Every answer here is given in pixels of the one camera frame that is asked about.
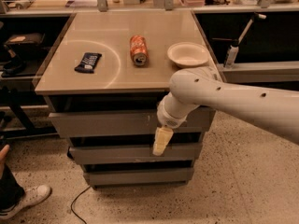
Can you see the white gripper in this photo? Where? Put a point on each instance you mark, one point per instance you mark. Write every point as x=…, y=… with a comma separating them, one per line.
x=168, y=118

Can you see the grey top drawer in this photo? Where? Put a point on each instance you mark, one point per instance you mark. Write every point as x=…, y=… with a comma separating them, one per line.
x=124, y=122

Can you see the grey drawer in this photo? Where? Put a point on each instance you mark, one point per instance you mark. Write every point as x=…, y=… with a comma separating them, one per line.
x=124, y=122
x=134, y=153
x=134, y=177

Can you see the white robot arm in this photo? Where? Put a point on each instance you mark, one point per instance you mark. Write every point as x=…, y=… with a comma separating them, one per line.
x=273, y=110

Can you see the grey bottom drawer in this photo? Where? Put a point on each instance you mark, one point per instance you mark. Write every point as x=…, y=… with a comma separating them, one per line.
x=134, y=177

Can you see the grey middle drawer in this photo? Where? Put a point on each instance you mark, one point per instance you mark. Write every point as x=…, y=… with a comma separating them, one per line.
x=134, y=153

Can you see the grey drawer cabinet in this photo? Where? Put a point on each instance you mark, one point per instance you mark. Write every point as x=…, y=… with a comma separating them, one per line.
x=117, y=83

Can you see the bystander hand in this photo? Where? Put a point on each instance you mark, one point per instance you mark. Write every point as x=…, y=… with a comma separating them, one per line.
x=3, y=152

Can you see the white bowl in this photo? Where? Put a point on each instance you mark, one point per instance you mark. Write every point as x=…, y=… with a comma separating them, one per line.
x=188, y=55

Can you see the orange soda can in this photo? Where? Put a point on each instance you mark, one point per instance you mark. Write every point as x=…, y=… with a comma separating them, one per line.
x=138, y=50

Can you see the dark blue snack packet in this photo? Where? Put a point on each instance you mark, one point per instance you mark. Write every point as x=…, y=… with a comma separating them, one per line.
x=88, y=62

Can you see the white sneaker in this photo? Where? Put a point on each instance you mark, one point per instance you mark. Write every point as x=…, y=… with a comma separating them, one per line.
x=32, y=197

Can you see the black trouser leg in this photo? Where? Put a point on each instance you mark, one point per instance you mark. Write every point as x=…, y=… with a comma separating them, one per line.
x=10, y=191

